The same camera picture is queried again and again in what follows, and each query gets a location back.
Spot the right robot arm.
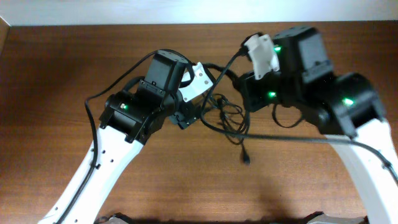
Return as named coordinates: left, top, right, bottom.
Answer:
left=234, top=26, right=397, bottom=223

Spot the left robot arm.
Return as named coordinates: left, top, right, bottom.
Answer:
left=40, top=49, right=215, bottom=224

